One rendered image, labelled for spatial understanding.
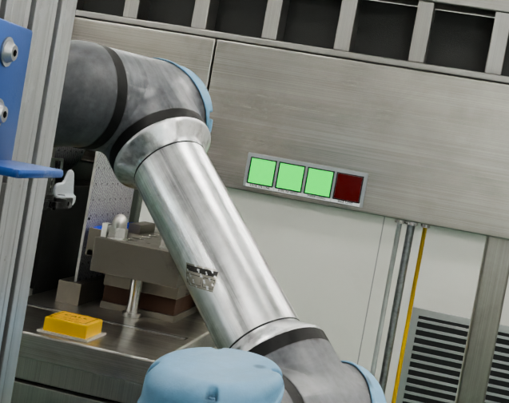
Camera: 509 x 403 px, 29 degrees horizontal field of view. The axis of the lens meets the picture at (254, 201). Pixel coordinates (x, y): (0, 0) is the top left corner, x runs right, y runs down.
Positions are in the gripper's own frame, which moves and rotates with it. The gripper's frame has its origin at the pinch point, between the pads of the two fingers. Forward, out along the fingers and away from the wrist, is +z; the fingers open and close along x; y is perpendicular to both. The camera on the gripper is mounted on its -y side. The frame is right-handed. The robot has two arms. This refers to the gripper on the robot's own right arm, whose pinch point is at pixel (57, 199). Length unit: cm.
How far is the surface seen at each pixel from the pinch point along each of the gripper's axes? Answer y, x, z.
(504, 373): -61, -96, 277
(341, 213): -7, -16, 279
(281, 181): 8, -29, 45
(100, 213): -2.8, -0.4, 20.3
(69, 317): -16.6, -9.7, -11.0
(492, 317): -12, -76, 62
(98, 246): -7.6, -5.0, 9.5
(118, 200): -0.6, -0.4, 29.2
